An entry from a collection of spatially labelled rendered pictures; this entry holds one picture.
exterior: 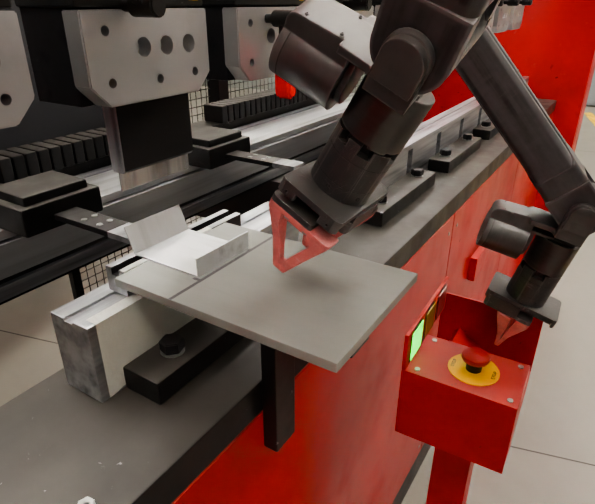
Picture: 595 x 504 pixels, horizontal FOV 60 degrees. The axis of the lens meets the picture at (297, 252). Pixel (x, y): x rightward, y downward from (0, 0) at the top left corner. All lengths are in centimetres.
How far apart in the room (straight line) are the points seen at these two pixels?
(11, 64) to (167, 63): 15
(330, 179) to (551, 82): 218
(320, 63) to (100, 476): 40
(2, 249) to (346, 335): 50
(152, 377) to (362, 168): 31
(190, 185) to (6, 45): 60
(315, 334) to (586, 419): 167
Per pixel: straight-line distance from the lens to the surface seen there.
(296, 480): 81
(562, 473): 184
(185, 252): 60
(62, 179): 80
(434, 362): 80
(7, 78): 44
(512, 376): 81
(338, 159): 43
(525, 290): 80
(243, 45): 63
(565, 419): 202
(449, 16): 34
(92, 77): 48
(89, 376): 60
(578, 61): 255
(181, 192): 98
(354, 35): 41
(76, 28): 48
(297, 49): 42
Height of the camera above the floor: 126
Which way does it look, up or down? 26 degrees down
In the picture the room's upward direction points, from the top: straight up
